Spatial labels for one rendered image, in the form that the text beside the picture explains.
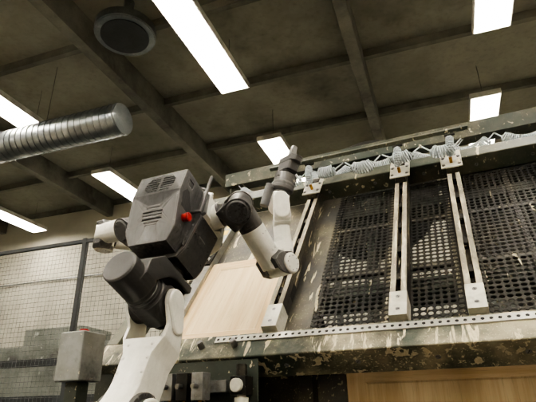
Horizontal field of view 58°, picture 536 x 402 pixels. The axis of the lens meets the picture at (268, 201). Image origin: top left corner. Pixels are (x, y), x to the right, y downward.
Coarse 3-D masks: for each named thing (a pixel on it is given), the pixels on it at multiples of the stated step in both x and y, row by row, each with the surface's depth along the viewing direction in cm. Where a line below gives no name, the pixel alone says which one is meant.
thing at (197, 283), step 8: (232, 232) 273; (224, 240) 262; (224, 248) 260; (216, 256) 251; (208, 272) 240; (200, 280) 233; (192, 288) 229; (200, 288) 231; (184, 296) 225; (192, 296) 223; (184, 304) 219; (184, 312) 215
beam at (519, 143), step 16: (496, 144) 243; (512, 144) 238; (528, 144) 233; (416, 160) 257; (432, 160) 251; (464, 160) 244; (480, 160) 242; (496, 160) 240; (512, 160) 238; (528, 160) 236; (336, 176) 273; (352, 176) 266; (368, 176) 261; (384, 176) 259; (416, 176) 254; (432, 176) 252; (256, 192) 291; (272, 192) 283; (320, 192) 273; (336, 192) 270; (352, 192) 268; (256, 208) 288
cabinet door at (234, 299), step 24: (216, 264) 246; (240, 264) 238; (216, 288) 226; (240, 288) 220; (264, 288) 213; (192, 312) 215; (216, 312) 209; (240, 312) 204; (264, 312) 198; (192, 336) 199; (216, 336) 194
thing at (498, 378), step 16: (448, 368) 168; (464, 368) 166; (480, 368) 164; (496, 368) 162; (512, 368) 160; (528, 368) 159; (352, 384) 179; (368, 384) 177; (384, 384) 175; (400, 384) 173; (416, 384) 171; (432, 384) 169; (448, 384) 167; (464, 384) 165; (480, 384) 163; (496, 384) 161; (512, 384) 159; (528, 384) 157; (352, 400) 177; (368, 400) 175; (384, 400) 173; (400, 400) 171; (416, 400) 169; (432, 400) 167; (448, 400) 165; (464, 400) 163; (480, 400) 161; (496, 400) 159; (512, 400) 158; (528, 400) 156
